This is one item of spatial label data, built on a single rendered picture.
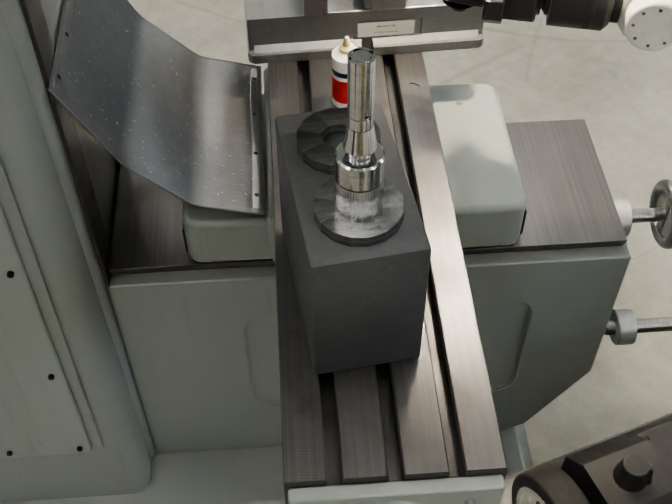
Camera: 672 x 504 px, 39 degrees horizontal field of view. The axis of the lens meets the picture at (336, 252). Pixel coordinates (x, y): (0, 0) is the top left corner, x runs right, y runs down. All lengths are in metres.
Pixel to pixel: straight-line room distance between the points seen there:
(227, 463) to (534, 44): 1.72
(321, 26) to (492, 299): 0.50
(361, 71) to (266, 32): 0.61
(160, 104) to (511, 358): 0.74
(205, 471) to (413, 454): 0.88
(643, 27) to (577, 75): 1.76
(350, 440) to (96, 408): 0.69
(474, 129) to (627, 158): 1.27
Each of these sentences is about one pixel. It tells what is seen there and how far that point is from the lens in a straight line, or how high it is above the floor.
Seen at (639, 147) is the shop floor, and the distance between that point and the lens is 2.77.
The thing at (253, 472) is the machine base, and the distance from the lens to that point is 1.83.
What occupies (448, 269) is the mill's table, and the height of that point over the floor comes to 0.93.
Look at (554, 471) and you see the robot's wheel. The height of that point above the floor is 0.58.
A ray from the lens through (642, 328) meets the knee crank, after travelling 1.68.
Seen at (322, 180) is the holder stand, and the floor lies 1.11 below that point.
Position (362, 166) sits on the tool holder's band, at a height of 1.20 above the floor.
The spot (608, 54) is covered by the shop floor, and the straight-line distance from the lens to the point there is 3.06.
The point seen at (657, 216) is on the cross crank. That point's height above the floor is 0.63.
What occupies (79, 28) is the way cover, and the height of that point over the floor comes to 1.06.
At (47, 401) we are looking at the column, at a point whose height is 0.51.
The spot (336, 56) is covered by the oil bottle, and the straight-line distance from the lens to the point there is 1.30.
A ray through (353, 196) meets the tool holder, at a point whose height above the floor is 1.16.
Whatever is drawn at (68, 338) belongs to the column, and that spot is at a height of 0.66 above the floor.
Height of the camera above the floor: 1.82
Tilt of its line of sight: 50 degrees down
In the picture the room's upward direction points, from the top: straight up
